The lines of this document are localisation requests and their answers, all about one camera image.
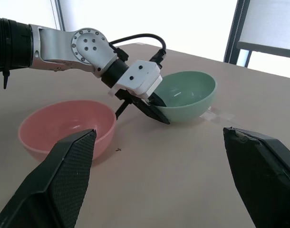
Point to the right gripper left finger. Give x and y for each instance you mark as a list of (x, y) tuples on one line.
[(64, 175)]

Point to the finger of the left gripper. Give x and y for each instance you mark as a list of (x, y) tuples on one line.
[(158, 101), (154, 114)]

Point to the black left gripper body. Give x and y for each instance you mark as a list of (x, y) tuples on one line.
[(127, 96)]

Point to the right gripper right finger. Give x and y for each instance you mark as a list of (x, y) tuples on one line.
[(261, 173)]

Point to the green bowl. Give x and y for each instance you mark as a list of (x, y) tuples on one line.
[(195, 107)]

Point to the pink bowl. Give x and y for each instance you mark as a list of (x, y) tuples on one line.
[(64, 118)]

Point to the black zip tie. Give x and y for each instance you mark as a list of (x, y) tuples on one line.
[(121, 109), (6, 78)]

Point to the clear tape strip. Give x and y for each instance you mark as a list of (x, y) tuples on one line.
[(218, 116)]

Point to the white roller blind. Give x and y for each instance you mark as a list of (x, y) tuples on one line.
[(271, 21)]

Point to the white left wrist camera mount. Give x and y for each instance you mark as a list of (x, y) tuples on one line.
[(140, 76)]

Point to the dark window frame post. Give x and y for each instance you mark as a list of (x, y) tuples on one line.
[(235, 31)]

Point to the grey window frame post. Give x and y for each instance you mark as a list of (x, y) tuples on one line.
[(59, 14)]

